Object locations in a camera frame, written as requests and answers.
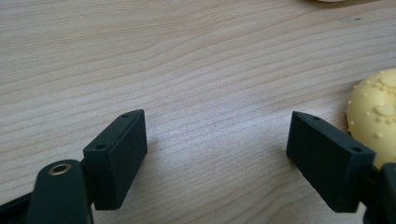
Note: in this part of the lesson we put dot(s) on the yellow toy doughnut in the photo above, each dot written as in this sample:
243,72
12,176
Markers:
375,115

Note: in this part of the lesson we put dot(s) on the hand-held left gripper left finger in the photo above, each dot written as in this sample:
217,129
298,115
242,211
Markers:
116,161

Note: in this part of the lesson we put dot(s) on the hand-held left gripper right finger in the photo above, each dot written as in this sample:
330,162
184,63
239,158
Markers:
327,165

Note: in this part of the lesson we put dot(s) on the pale yellow round object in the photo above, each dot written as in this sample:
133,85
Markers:
330,0

